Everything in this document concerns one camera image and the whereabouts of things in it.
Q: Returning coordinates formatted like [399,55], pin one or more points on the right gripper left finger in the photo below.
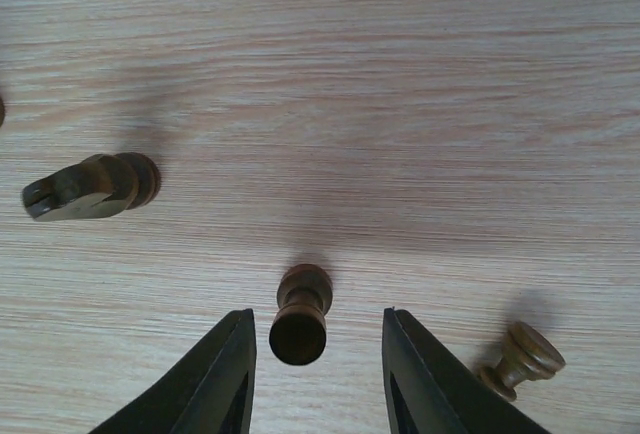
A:
[209,390]

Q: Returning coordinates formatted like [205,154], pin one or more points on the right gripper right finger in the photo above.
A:
[428,390]

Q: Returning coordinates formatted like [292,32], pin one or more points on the dark rook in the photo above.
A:
[298,334]

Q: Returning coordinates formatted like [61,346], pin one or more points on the dark knight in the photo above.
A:
[100,186]

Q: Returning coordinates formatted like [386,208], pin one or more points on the dark bishop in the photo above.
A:
[2,111]

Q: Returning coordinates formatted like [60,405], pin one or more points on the dark pawn right upper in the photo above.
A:
[526,355]

